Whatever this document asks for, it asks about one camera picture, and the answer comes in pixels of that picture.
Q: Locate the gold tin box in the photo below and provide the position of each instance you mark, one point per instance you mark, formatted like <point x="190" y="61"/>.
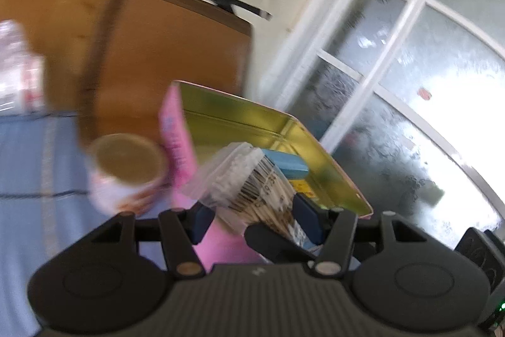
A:
<point x="236" y="123"/>

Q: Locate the plastic bag with white roll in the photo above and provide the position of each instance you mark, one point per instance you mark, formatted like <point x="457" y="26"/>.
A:
<point x="17" y="72"/>

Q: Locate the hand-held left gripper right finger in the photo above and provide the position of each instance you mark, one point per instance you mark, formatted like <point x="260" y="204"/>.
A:
<point x="305" y="218"/>

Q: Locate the white frosted glass window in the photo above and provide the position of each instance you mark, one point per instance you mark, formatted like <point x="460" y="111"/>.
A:
<point x="414" y="64"/>

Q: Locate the small blue box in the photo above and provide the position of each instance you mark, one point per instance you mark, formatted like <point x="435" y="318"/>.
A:
<point x="290" y="165"/>

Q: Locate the blue tablecloth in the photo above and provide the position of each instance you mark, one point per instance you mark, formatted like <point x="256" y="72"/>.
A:
<point x="35" y="179"/>

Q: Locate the brown woven tray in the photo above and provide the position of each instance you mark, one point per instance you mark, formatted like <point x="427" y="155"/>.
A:
<point x="165" y="56"/>

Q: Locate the cotton swab bag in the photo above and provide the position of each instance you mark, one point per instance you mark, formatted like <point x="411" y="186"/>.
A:
<point x="252" y="183"/>

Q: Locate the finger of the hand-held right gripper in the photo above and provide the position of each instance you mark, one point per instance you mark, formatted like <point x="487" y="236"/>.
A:
<point x="272" y="242"/>

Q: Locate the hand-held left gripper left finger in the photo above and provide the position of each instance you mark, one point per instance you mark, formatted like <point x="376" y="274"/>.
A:
<point x="203" y="223"/>

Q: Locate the white pink round container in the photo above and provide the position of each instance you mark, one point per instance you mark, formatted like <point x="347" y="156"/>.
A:
<point x="126" y="171"/>

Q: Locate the pink cardboard box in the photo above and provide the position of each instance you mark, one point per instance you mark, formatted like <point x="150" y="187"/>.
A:
<point x="175" y="139"/>

